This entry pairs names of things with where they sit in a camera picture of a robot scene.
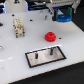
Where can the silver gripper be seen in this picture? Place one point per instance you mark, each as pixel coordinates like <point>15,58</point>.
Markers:
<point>58,3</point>

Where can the blue gear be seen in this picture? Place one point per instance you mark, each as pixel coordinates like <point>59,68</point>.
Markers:
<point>63,18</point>

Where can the red gear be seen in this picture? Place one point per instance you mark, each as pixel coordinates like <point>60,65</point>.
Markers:
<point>50,37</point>

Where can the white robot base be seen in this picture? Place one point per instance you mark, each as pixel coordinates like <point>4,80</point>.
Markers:
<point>12,6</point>

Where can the beige connector block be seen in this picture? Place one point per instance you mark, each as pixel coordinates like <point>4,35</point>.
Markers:
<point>18,27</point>

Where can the black-framed peg base plate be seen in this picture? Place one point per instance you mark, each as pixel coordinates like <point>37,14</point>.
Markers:
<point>44,56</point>

